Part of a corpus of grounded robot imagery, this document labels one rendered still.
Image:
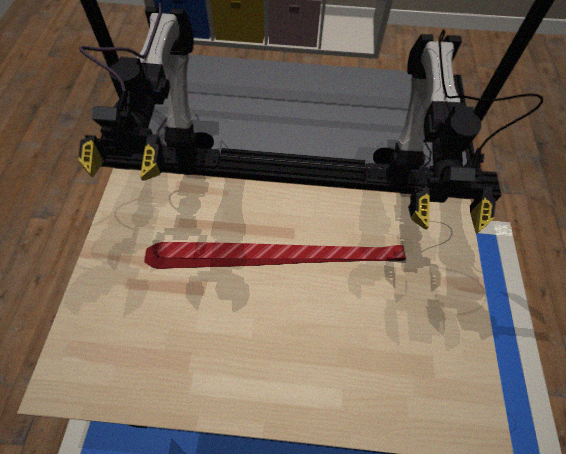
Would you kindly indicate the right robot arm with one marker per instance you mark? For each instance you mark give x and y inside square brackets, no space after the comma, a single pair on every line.
[145,82]

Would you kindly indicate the red striped necktie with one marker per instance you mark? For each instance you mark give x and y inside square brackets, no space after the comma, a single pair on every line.
[206,254]

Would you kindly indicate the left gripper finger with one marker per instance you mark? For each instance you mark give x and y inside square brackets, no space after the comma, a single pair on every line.
[422,217]
[481,215]

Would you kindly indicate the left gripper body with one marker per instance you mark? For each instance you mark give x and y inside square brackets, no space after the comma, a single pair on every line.
[440,193]

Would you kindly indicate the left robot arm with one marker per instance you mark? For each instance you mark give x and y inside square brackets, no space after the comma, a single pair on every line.
[426,120]

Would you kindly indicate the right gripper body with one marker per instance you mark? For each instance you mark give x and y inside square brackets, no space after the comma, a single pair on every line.
[133,139]

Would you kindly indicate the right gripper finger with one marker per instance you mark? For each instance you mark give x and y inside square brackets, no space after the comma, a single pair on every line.
[91,159]
[149,170]

